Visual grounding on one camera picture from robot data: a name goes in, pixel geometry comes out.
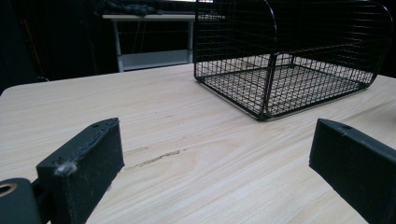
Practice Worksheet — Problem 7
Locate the black wire mesh basket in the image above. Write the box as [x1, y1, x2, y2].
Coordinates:
[192, 0, 394, 121]

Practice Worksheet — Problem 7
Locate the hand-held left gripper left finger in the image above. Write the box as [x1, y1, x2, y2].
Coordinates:
[35, 117, 125, 224]

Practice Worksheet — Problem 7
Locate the dark cloth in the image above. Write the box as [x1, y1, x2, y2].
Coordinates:
[94, 0, 163, 17]

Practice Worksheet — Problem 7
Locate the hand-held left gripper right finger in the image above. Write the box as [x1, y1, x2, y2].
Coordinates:
[308, 118, 396, 224]

